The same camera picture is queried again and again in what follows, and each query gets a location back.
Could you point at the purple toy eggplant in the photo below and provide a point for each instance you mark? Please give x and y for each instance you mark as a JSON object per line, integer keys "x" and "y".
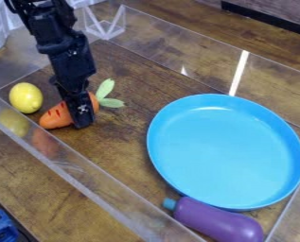
{"x": 222, "y": 225}

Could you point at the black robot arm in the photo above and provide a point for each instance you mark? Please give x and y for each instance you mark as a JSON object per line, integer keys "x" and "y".
{"x": 50, "y": 19}

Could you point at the clear acrylic barrier wall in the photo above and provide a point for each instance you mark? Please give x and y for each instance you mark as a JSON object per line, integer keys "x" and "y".
{"x": 80, "y": 185}

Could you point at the blue round tray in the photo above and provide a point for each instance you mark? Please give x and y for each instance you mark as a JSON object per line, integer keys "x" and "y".
{"x": 226, "y": 151}

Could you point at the yellow toy lemon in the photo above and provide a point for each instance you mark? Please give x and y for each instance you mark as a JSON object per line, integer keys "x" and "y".
{"x": 26, "y": 97}

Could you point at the black baseboard strip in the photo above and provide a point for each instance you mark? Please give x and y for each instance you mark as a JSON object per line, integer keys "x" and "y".
{"x": 259, "y": 16}

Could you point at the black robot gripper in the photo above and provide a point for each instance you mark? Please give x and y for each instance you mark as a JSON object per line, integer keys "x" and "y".
{"x": 73, "y": 64}

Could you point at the blue plastic object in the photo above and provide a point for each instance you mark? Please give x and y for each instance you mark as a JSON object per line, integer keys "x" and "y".
{"x": 9, "y": 232}

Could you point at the orange toy carrot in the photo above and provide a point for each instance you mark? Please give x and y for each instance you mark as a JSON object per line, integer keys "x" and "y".
{"x": 58, "y": 118}

